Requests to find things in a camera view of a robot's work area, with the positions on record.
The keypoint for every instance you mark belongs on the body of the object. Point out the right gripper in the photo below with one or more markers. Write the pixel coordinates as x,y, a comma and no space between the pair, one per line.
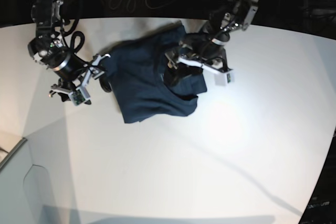
67,72

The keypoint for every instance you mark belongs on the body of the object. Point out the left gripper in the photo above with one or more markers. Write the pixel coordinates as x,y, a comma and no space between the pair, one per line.
191,56

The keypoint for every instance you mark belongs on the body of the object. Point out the dark blue t-shirt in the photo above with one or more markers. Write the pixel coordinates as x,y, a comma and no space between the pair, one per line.
135,71

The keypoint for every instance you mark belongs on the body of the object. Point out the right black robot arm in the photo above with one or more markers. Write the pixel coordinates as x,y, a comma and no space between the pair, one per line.
56,48

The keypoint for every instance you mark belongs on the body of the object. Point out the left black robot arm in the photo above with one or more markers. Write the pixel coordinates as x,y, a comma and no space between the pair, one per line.
232,15

